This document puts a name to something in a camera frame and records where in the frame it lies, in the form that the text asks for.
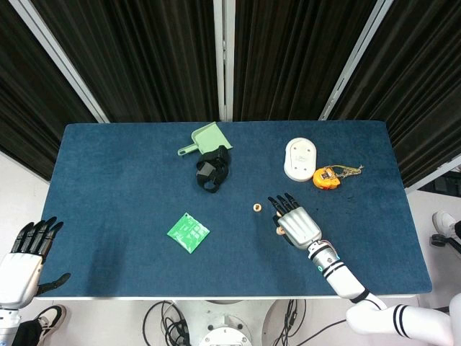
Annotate plain white sneaker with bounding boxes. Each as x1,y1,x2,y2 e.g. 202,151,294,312
431,211,457,237

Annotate black cable bundle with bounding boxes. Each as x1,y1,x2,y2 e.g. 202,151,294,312
275,298,308,346
143,300,190,346

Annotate light green plastic dustpan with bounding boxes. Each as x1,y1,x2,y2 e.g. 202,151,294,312
177,122,233,157

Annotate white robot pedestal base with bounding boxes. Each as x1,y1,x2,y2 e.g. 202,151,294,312
176,298,277,346

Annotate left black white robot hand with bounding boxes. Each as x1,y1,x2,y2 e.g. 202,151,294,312
0,216,71,310

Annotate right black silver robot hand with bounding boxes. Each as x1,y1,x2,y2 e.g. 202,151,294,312
267,192,323,250

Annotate white metal frame rail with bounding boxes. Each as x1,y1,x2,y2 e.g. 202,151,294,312
403,153,461,192

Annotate olive braided cord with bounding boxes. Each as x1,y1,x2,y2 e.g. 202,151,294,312
326,164,364,178

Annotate blue felt table cover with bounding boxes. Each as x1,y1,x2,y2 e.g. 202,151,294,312
34,120,434,300

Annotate white metal frame post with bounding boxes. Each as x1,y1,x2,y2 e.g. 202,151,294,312
212,0,236,123
9,0,111,124
318,0,396,122

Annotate white oval plastic case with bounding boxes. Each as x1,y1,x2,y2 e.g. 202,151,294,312
283,137,318,182

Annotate white and black sneaker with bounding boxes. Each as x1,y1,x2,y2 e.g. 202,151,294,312
35,304,68,338

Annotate green foil sachet packet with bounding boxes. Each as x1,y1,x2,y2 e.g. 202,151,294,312
166,211,211,255

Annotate black pleated curtain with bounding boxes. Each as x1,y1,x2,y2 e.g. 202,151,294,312
233,0,379,122
30,0,221,123
0,0,98,181
329,0,461,188

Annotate black trouser leg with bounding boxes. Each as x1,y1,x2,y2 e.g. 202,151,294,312
448,219,461,253
16,319,44,346

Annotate orange tape measure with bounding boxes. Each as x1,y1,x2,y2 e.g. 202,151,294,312
312,166,341,191

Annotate dark grated box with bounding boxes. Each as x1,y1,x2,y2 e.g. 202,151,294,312
431,169,461,194

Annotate black strap band device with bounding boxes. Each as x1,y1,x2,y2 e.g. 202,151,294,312
195,145,231,195

